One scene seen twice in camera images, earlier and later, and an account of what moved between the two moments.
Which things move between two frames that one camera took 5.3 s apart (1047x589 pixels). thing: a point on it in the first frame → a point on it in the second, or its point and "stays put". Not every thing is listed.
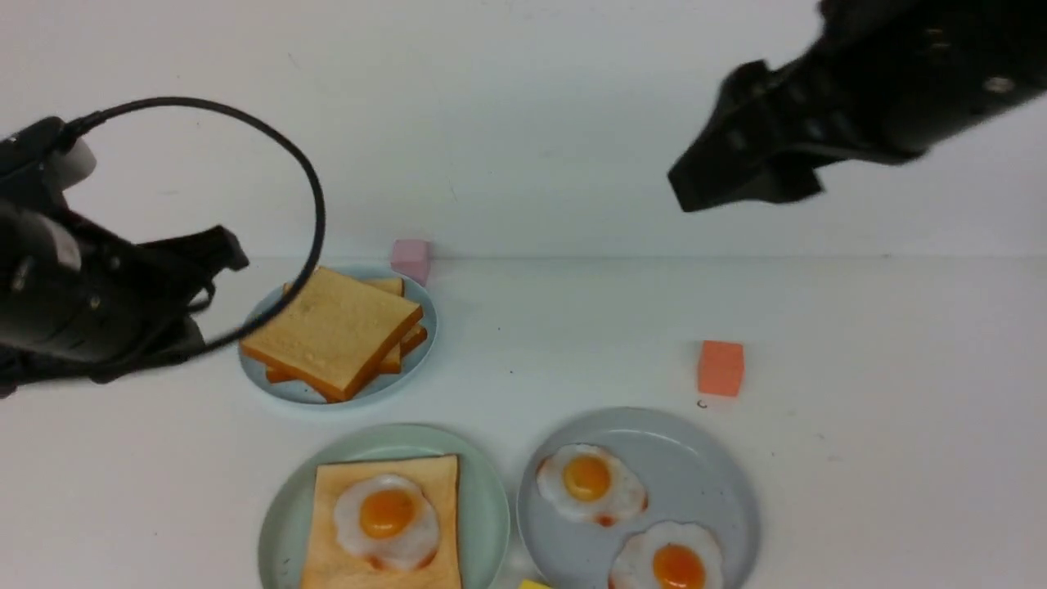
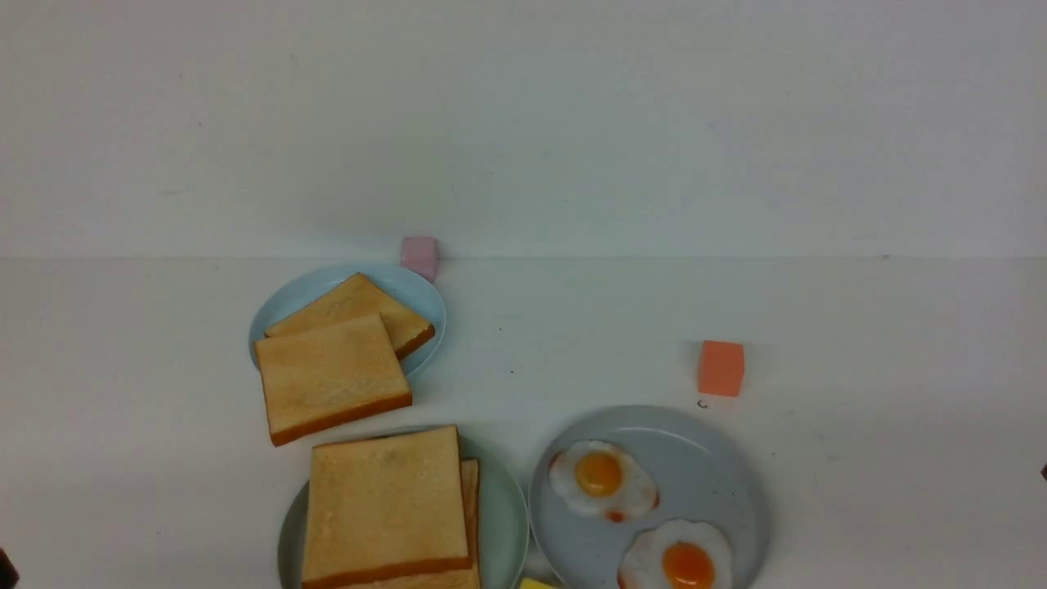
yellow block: (532, 584) stays put
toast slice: (331, 562) → (469, 578)
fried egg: (667, 555) stays put
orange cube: (721, 368) stays put
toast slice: (392, 364) → (356, 298)
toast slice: (335, 333) → (384, 507)
